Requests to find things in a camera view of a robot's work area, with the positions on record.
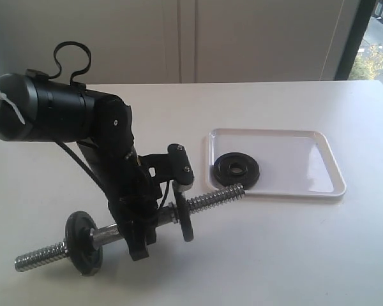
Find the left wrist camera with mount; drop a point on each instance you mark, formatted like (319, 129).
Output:
(174, 165)

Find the white zip tie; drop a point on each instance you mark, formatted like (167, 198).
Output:
(5, 99)

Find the white plastic tray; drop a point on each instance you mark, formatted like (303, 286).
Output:
(292, 164)

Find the black weight plate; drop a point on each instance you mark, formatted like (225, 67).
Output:
(236, 168)
(79, 244)
(183, 213)

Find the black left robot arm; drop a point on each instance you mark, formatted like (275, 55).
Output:
(93, 128)

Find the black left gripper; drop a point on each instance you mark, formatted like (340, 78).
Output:
(129, 188)

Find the chrome threaded dumbbell bar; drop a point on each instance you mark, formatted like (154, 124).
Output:
(110, 234)

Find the black window frame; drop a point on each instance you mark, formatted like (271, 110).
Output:
(354, 39)

